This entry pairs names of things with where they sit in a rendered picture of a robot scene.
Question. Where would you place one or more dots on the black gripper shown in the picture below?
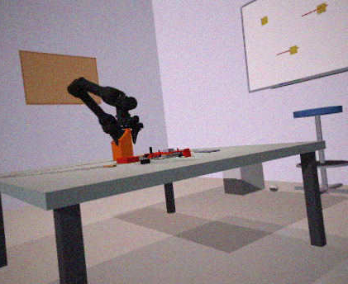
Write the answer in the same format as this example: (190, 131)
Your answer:
(113, 129)

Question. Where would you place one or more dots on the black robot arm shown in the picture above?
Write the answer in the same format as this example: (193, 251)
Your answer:
(79, 88)

